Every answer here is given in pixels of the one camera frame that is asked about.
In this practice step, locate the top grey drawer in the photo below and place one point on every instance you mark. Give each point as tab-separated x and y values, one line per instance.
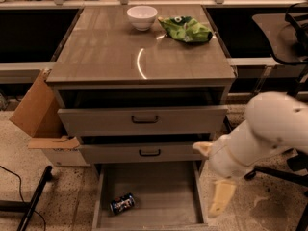
142	121

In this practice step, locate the black office chair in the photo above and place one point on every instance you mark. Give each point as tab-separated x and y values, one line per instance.
288	40

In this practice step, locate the brown cardboard box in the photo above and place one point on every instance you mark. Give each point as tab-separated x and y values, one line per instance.
37	116

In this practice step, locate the green chip bag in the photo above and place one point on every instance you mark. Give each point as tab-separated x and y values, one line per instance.
186	29

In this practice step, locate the middle grey drawer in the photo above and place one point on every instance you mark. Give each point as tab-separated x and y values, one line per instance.
139	152

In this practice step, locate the white ceramic bowl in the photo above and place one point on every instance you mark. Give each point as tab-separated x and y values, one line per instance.
142	17

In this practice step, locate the grey drawer cabinet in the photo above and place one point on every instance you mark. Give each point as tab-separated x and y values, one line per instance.
107	63

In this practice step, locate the blue pepsi can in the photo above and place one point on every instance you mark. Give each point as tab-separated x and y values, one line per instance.
122	203

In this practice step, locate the bottom open grey drawer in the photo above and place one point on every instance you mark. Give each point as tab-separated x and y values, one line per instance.
167	197

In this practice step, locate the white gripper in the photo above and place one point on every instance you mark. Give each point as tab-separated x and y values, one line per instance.
221	160

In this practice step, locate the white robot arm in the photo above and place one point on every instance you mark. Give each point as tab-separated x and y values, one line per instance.
273	123

